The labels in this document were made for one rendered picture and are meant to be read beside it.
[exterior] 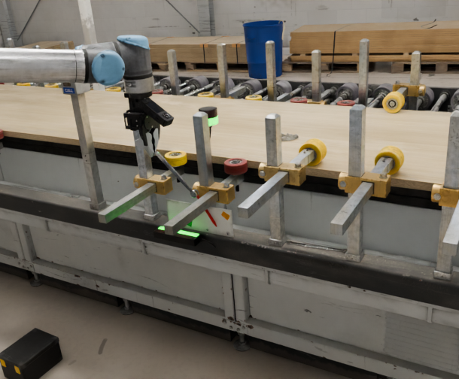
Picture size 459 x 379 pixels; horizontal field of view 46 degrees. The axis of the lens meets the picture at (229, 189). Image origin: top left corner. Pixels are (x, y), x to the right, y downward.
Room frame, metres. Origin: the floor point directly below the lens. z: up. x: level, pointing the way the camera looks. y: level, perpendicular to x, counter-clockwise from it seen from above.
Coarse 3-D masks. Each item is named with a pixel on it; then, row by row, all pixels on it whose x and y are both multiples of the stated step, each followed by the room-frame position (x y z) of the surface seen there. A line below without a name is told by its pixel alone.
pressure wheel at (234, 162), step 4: (228, 160) 1.75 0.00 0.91; (232, 160) 1.75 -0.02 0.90; (236, 160) 1.73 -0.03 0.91; (240, 160) 1.75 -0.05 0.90; (244, 160) 1.74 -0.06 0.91; (224, 164) 1.72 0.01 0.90; (228, 164) 1.71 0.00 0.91; (232, 164) 1.71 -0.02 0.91; (236, 164) 1.71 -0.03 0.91; (240, 164) 1.70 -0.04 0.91; (244, 164) 1.71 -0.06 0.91; (224, 168) 1.73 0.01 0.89; (228, 168) 1.70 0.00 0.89; (232, 168) 1.70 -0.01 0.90; (236, 168) 1.69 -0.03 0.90; (240, 168) 1.70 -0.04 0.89; (244, 168) 1.70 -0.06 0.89; (228, 172) 1.70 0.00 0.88; (232, 172) 1.70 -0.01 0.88; (236, 172) 1.69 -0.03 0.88; (240, 172) 1.70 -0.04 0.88; (244, 172) 1.70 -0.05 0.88; (236, 188) 1.73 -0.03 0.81
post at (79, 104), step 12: (72, 96) 1.89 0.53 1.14; (84, 96) 1.91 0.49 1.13; (84, 108) 1.90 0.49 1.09; (84, 120) 1.89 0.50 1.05; (84, 132) 1.88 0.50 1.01; (84, 144) 1.89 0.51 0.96; (84, 156) 1.89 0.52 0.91; (84, 168) 1.90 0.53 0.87; (96, 168) 1.90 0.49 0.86; (96, 180) 1.89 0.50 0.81; (96, 192) 1.89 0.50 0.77; (96, 204) 1.89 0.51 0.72
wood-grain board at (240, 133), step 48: (0, 96) 3.15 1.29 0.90; (48, 96) 3.04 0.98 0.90; (96, 96) 2.94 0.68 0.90; (192, 96) 2.76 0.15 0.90; (96, 144) 2.11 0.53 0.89; (192, 144) 1.97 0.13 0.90; (240, 144) 1.93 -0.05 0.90; (288, 144) 1.88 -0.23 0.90; (336, 144) 1.84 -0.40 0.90; (384, 144) 1.80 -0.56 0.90; (432, 144) 1.76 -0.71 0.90
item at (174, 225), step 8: (232, 176) 1.72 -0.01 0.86; (240, 176) 1.72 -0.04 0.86; (208, 192) 1.60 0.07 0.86; (216, 192) 1.59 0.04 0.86; (200, 200) 1.54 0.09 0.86; (208, 200) 1.54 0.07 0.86; (216, 200) 1.58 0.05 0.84; (192, 208) 1.48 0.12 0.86; (200, 208) 1.50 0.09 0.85; (176, 216) 1.44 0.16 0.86; (184, 216) 1.43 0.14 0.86; (192, 216) 1.46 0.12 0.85; (168, 224) 1.39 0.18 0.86; (176, 224) 1.39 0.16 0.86; (184, 224) 1.42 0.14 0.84; (168, 232) 1.38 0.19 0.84; (176, 232) 1.39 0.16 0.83
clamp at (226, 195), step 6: (198, 186) 1.63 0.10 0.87; (204, 186) 1.62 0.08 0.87; (210, 186) 1.62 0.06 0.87; (216, 186) 1.61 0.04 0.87; (222, 186) 1.61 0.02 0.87; (204, 192) 1.62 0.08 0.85; (222, 192) 1.58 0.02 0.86; (228, 192) 1.58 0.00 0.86; (234, 192) 1.61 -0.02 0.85; (222, 198) 1.59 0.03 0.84; (228, 198) 1.58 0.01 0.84; (234, 198) 1.61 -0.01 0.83
